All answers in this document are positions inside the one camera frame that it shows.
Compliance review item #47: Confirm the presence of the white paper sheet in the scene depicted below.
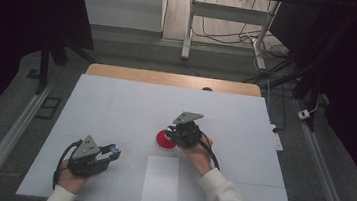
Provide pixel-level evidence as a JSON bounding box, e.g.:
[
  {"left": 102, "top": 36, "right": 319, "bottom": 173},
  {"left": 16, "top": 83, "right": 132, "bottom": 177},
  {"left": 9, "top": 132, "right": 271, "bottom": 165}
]
[{"left": 140, "top": 153, "right": 182, "bottom": 201}]

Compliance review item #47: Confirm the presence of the black floor hatch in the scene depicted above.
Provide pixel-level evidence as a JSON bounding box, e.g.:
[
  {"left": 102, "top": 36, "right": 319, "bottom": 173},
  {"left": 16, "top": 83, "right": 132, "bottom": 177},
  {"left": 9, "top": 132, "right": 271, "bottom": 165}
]
[{"left": 34, "top": 95, "right": 63, "bottom": 122}]

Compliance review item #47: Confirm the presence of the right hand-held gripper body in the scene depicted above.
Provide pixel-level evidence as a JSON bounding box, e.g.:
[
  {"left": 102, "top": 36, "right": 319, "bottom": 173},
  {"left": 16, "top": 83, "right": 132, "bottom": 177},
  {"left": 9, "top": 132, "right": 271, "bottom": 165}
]
[{"left": 164, "top": 108, "right": 207, "bottom": 151}]

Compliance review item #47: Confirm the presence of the round red ink pad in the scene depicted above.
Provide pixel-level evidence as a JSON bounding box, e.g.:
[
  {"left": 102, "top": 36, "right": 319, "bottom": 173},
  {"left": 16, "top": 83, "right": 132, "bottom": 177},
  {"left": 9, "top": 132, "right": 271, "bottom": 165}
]
[{"left": 154, "top": 127, "right": 179, "bottom": 152}]

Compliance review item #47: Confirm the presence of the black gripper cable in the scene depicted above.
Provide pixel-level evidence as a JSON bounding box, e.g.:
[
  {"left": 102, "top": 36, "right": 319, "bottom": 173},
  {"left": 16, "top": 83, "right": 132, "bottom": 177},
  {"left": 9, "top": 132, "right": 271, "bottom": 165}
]
[
  {"left": 194, "top": 131, "right": 225, "bottom": 171},
  {"left": 51, "top": 137, "right": 83, "bottom": 193}
]

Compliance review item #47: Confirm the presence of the white panel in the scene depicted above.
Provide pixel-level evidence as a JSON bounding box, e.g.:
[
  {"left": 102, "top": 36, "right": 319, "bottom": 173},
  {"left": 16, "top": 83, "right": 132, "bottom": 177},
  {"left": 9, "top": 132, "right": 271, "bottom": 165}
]
[{"left": 73, "top": 0, "right": 168, "bottom": 34}]

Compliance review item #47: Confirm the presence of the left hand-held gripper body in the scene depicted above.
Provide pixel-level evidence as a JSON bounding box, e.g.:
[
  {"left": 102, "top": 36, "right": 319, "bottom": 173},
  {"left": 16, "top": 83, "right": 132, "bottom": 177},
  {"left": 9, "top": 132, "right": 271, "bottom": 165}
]
[{"left": 66, "top": 132, "right": 115, "bottom": 182}]

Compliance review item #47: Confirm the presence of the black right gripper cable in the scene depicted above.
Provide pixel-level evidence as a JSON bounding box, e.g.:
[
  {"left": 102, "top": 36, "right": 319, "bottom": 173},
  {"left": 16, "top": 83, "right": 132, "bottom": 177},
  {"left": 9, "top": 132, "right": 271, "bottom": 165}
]
[{"left": 194, "top": 131, "right": 225, "bottom": 171}]

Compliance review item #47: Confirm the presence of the wooden table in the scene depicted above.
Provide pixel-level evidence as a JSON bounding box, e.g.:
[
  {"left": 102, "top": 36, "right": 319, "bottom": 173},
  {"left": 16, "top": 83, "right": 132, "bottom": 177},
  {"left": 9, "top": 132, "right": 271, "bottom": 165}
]
[{"left": 84, "top": 62, "right": 264, "bottom": 98}]

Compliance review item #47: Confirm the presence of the person's right hand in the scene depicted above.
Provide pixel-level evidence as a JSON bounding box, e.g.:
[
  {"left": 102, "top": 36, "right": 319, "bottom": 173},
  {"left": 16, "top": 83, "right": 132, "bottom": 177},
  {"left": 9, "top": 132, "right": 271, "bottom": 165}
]
[{"left": 175, "top": 130, "right": 217, "bottom": 178}]

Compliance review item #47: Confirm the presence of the small white adapter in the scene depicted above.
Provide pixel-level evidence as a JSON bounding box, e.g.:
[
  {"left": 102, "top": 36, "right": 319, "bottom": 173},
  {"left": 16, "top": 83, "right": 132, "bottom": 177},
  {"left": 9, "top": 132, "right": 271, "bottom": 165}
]
[{"left": 297, "top": 108, "right": 311, "bottom": 121}]

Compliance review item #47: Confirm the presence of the metal desk frame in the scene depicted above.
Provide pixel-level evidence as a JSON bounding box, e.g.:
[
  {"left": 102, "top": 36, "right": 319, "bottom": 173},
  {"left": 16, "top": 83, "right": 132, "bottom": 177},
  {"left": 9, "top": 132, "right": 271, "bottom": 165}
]
[{"left": 180, "top": 0, "right": 283, "bottom": 71}]

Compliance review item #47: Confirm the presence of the person's left hand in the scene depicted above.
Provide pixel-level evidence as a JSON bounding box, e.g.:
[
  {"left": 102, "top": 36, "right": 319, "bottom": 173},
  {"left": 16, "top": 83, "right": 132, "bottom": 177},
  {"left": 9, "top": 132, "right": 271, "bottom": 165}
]
[{"left": 55, "top": 157, "right": 94, "bottom": 197}]

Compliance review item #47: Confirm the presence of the aluminium floor rail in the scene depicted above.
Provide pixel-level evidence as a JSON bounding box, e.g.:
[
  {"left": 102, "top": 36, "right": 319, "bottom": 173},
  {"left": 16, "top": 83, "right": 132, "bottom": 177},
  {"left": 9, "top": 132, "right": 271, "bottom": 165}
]
[
  {"left": 285, "top": 99, "right": 357, "bottom": 201},
  {"left": 0, "top": 76, "right": 54, "bottom": 201}
]

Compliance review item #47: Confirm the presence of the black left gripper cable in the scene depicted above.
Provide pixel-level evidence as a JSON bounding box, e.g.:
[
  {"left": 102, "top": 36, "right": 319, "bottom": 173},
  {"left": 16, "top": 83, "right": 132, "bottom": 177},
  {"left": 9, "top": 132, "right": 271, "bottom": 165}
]
[{"left": 51, "top": 137, "right": 83, "bottom": 193}]

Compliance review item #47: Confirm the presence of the black tripod stand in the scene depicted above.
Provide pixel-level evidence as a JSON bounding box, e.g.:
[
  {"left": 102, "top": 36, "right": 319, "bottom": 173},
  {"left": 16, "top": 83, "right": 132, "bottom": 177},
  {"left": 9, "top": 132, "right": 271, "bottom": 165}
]
[
  {"left": 238, "top": 1, "right": 331, "bottom": 133},
  {"left": 34, "top": 32, "right": 99, "bottom": 100}
]

